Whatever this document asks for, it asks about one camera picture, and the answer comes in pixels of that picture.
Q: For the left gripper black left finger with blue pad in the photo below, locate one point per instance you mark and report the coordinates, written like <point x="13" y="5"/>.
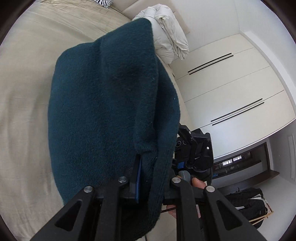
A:
<point x="132" y="190"/>

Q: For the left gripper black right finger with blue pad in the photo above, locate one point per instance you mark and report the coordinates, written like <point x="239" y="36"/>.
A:
<point x="171" y="193"/>

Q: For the dark teal knit sweater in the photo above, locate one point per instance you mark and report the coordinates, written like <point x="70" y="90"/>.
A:
<point x="110" y="101"/>

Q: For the person's right hand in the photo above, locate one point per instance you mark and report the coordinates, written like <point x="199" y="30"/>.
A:
<point x="196" y="183"/>

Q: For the dark low shelf unit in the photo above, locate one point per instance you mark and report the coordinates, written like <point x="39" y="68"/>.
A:
<point x="241" y="166"/>

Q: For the black bag on floor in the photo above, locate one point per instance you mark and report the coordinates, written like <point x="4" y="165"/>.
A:
<point x="252" y="205"/>

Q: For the beige bed sheet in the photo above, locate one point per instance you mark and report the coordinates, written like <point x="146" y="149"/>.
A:
<point x="29" y="195"/>

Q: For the white folded duvet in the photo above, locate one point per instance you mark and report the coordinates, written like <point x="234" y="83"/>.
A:
<point x="170" y="41"/>

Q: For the cream padded headboard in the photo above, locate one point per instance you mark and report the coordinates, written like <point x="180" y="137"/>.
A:
<point x="151" y="9"/>

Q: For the zebra print pillow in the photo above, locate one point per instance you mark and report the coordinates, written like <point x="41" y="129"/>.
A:
<point x="104" y="3"/>

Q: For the white wardrobe black handles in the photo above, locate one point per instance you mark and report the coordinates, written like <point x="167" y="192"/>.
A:
<point x="232" y="92"/>

